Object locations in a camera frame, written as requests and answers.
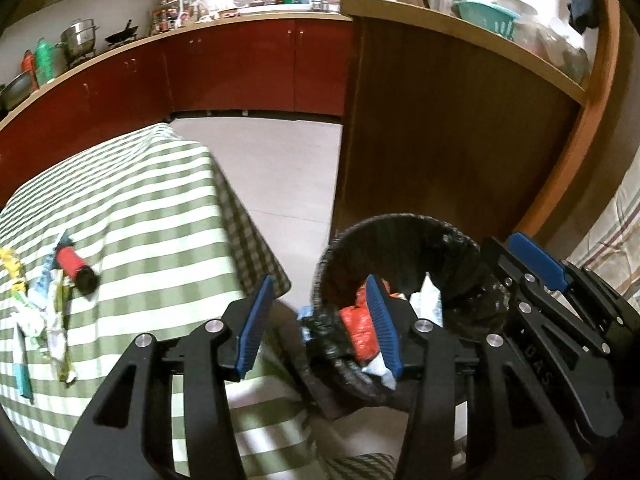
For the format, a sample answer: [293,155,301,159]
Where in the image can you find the teal plastic basket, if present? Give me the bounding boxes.
[455,0,521,41]

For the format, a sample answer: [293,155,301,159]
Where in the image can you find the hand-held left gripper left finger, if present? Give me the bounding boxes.
[54,275,275,480]

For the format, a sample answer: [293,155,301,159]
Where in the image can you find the row of spice bottles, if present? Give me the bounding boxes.
[150,0,216,36]

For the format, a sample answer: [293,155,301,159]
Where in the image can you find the red base cabinets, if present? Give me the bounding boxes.
[0,12,356,211]

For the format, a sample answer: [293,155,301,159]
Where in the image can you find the black wok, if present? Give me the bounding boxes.
[104,20,140,48]

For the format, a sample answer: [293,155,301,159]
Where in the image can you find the steel steamer pot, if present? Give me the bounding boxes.
[60,17,98,58]

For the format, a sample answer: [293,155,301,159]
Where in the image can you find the yellow wrapper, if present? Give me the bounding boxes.
[0,249,26,306]

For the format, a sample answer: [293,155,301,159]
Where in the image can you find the teal white packet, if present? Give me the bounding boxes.
[14,327,35,403]

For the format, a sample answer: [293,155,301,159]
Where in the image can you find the red thermos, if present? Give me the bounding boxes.
[21,50,38,88]

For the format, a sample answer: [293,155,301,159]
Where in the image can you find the wooden counter unit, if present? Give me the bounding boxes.
[330,0,626,261]

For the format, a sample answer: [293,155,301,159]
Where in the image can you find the clear glass jars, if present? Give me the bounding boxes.
[520,15,588,86]

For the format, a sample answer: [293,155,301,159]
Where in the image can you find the striped bedding cloth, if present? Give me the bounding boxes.
[565,150,640,311]

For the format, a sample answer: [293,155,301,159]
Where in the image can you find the blue white packet strip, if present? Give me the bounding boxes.
[41,230,75,286]

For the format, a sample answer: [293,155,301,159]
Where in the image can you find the green white wrapper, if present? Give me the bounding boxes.
[10,280,53,351]

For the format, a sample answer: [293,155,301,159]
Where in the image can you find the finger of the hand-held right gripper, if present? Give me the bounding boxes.
[507,232,626,351]
[482,237,611,356]

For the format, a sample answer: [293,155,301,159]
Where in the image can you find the black trash bin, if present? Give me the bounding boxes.
[300,214,511,421]

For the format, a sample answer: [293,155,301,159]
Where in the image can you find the grey metal basin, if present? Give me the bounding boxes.
[0,71,33,111]

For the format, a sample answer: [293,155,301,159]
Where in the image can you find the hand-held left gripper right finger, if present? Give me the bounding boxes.
[366,275,586,480]

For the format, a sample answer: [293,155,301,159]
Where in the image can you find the green thermos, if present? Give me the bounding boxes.
[34,37,55,86]

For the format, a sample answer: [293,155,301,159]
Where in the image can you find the red plastic bag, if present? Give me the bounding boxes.
[340,284,386,363]

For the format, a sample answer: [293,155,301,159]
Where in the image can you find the red cylinder bottle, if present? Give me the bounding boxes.
[54,245,101,297]

